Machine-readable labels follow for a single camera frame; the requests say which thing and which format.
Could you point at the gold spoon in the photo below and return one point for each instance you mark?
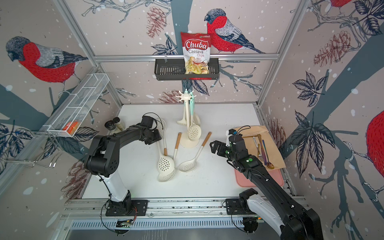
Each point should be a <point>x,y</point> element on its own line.
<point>271,166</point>

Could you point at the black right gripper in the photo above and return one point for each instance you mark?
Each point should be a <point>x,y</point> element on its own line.
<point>222,146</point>

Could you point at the red orange packet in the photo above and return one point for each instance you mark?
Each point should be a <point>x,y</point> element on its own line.
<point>71,127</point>

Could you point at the wire hook rack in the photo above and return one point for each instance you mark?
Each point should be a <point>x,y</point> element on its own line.
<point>31,149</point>

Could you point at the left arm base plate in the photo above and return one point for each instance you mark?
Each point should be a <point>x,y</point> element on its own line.
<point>127,208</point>

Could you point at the cream salt shaker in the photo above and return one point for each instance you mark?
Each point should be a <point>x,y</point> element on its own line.
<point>119,123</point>

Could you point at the purple cutlery piece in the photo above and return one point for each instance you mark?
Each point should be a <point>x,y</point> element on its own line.
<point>264,153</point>

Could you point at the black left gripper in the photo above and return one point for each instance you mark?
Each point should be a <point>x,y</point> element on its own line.
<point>158,137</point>

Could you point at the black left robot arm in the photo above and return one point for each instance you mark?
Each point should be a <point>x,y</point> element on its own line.
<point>103,160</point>

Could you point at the cream utensil rack stand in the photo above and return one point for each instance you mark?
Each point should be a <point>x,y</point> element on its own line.
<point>185,142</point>

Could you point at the Chuba cassava chips bag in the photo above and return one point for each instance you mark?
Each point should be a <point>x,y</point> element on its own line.
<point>197,51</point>

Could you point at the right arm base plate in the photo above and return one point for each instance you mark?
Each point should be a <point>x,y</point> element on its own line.
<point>237,206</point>

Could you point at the black lid pepper shaker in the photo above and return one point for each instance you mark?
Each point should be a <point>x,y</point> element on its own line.
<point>111,127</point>

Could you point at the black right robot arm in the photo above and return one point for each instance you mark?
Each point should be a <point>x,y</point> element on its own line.
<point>289,219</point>

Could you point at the mint handle cream skimmer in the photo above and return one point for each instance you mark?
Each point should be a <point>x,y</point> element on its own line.
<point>183,121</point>

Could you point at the cream skimmer round head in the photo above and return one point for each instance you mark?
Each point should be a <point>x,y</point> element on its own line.
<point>162,129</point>

